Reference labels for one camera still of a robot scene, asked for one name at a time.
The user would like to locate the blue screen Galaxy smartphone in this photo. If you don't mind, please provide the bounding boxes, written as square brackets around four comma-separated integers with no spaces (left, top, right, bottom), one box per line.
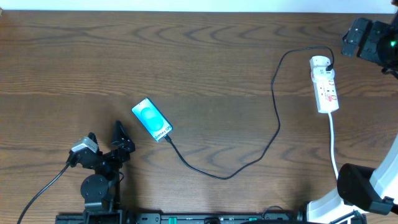
[131,98,173,141]

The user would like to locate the black USB charging cable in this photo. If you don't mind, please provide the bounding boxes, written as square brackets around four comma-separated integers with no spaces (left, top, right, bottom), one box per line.
[163,45,335,181]

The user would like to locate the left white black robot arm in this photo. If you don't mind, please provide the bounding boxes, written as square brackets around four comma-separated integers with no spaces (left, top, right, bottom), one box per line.
[80,121,135,224]

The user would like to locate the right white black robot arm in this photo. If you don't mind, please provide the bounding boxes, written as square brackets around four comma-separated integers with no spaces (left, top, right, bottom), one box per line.
[305,17,397,223]

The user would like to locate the white USB charger plug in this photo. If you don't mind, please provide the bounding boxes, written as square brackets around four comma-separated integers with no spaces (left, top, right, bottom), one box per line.
[310,55,335,83]

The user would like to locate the white power strip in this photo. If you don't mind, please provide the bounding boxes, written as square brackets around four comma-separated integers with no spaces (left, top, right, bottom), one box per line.
[309,55,340,114]

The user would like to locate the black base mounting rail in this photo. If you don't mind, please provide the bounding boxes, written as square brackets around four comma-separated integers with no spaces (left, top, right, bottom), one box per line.
[55,206,312,224]

